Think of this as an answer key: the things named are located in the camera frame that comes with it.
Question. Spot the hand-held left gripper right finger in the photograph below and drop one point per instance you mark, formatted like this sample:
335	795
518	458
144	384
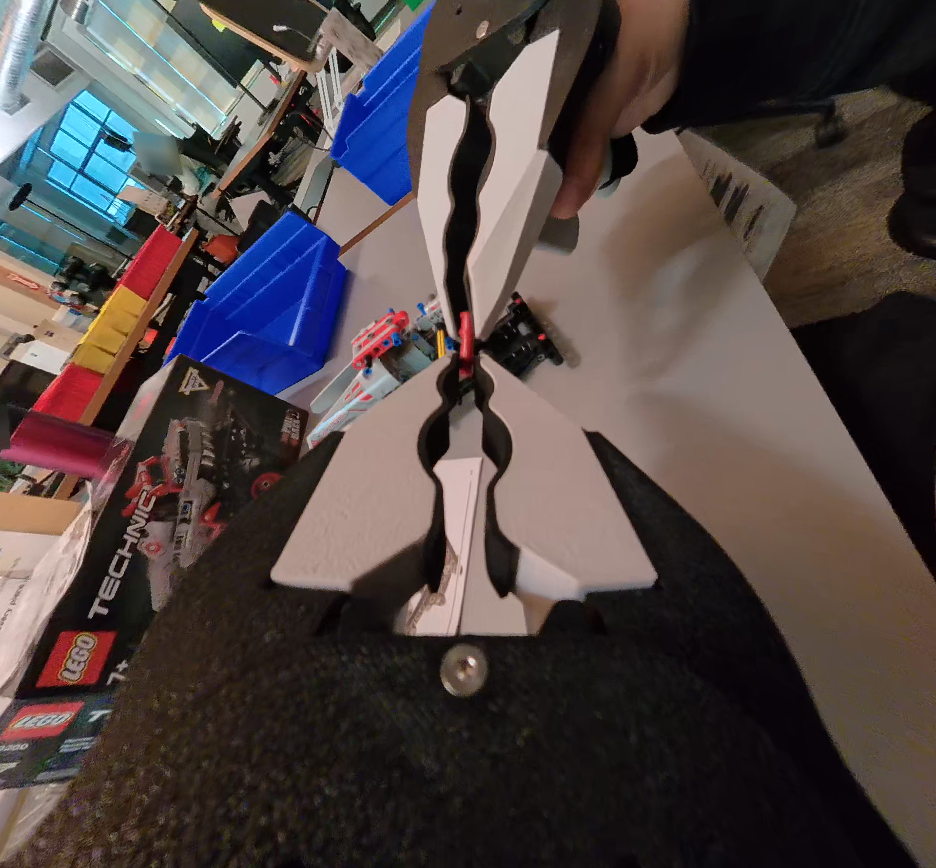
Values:
563	517

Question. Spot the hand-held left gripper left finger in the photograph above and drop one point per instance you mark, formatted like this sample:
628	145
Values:
365	517

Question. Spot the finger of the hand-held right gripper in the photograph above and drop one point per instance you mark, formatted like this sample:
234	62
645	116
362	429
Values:
519	151
435	188

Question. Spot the red toy brick pin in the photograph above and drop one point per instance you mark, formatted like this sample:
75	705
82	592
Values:
466	341

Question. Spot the toy brick truck model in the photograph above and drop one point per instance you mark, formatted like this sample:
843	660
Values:
523	338

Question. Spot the person's right forearm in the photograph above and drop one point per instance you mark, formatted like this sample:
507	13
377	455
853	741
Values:
804	20

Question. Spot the white desk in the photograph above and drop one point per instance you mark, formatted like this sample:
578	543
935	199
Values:
695	385

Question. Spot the person's right hand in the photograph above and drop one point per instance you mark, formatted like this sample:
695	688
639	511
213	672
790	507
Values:
643	42

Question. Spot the blue plastic storage bin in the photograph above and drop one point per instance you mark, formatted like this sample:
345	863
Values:
270	298
380	115

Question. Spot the black toy truck box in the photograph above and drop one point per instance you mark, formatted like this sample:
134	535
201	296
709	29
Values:
183	488

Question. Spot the white printed card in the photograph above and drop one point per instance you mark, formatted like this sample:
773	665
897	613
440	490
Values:
738	195

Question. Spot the magenta metal bottle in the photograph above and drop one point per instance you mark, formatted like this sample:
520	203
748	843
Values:
58	444

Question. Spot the row of red yellow bins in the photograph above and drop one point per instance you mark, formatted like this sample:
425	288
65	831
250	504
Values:
124	312

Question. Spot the printed white instruction sheet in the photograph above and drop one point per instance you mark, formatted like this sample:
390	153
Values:
36	590

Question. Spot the silver ventilation duct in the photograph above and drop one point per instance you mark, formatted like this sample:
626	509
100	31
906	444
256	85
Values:
29	20

